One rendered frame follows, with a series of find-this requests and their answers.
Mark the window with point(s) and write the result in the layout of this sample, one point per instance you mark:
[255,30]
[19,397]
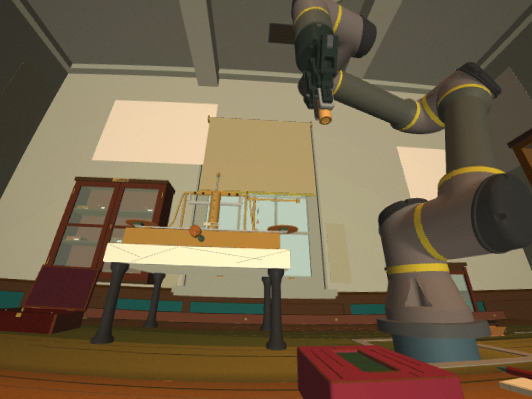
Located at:
[297,260]

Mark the cream paper pad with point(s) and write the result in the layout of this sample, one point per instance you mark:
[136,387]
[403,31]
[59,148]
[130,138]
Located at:
[519,385]

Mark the tan window blind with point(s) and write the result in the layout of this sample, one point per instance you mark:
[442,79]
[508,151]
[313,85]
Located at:
[257,156]

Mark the brass check weight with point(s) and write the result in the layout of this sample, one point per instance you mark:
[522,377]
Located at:
[324,117]

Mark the tall wooden glass cabinet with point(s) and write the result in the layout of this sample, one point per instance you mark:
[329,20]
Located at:
[109,218]

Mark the small orange wooden block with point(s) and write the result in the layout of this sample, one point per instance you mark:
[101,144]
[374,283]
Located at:
[497,331]

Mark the brass gravity bob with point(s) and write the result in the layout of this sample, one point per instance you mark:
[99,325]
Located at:
[218,176]

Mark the brown balance pan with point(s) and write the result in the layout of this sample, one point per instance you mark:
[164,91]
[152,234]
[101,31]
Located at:
[282,228]
[141,222]

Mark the red weight case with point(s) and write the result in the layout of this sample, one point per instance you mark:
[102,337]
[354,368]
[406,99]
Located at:
[320,376]

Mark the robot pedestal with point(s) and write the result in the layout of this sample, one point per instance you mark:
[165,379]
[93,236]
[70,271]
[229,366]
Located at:
[436,347]

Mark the brown wooden frame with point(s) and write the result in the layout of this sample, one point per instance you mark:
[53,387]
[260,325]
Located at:
[519,143]

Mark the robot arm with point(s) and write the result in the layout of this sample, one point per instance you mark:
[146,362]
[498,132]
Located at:
[420,239]

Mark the brown teal wall bench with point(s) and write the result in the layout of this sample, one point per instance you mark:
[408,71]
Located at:
[216,307]

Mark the beige wall chart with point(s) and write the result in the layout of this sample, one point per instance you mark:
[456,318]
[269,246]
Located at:
[335,251]

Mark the red pencil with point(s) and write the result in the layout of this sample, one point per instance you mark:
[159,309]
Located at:
[517,372]

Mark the white table with dark legs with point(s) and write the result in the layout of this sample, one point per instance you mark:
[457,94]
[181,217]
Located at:
[208,257]

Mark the dark ceiling vent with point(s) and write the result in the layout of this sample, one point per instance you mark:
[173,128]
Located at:
[280,33]

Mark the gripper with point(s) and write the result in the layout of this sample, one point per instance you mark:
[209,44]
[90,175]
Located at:
[311,50]

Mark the small wooden glass cabinet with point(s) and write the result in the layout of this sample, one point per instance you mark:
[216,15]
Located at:
[457,282]

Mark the open dark red case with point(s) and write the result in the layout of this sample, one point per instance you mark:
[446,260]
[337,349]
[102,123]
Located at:
[62,284]

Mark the wooden assay balance body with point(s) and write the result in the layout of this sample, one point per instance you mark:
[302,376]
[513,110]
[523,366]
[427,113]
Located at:
[232,239]

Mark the orange arrest knob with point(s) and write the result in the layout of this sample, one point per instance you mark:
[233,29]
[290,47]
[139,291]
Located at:
[195,231]

